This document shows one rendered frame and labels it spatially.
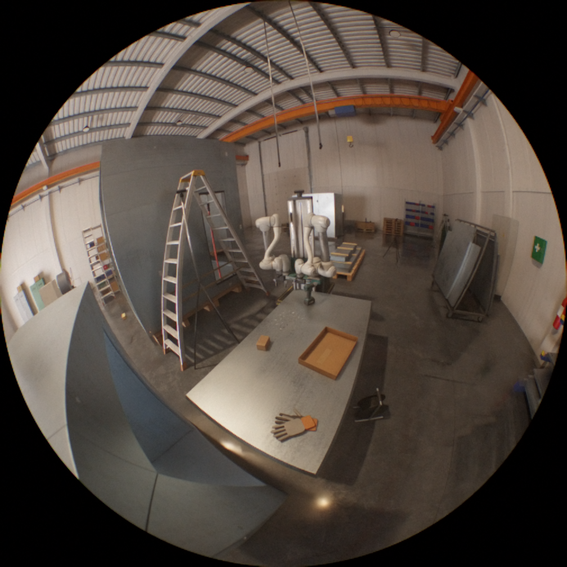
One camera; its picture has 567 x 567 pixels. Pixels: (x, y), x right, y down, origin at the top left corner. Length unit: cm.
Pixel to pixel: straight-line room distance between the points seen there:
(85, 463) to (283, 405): 106
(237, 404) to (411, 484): 162
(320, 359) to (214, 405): 82
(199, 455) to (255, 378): 95
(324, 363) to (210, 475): 133
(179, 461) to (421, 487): 200
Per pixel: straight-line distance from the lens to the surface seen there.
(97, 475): 27
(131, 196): 287
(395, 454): 188
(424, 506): 204
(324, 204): 811
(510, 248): 559
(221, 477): 169
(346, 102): 966
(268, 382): 125
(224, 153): 385
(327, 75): 934
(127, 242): 278
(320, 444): 107
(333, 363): 133
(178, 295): 219
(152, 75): 902
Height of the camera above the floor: 170
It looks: 26 degrees down
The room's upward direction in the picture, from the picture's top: 5 degrees counter-clockwise
